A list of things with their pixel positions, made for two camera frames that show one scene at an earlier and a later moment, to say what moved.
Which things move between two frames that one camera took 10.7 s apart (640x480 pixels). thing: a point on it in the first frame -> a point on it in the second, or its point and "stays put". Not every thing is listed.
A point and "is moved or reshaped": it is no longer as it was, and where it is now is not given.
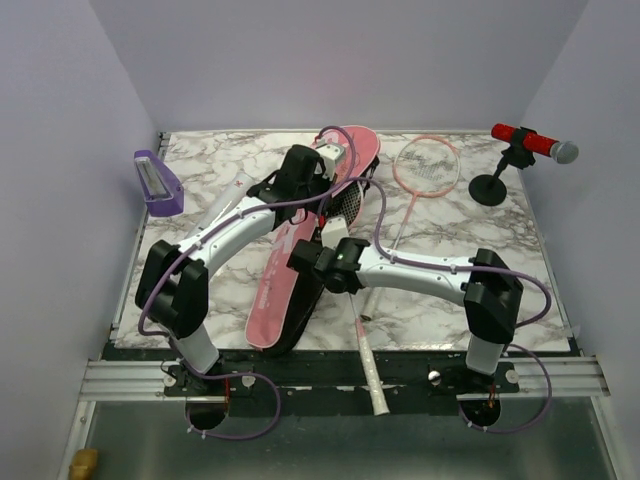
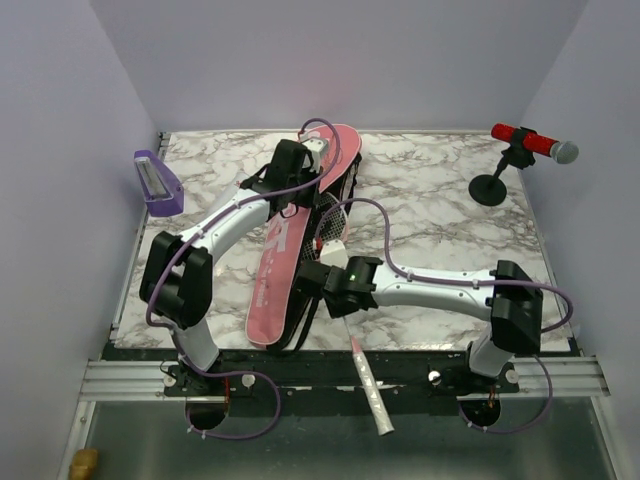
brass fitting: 83,464 stays put
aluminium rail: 145,380 stays put
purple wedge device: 162,193 stays put
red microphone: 564,152 stays put
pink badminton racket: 424,166 -> 372,389
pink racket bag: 288,297 is moved or reshaped
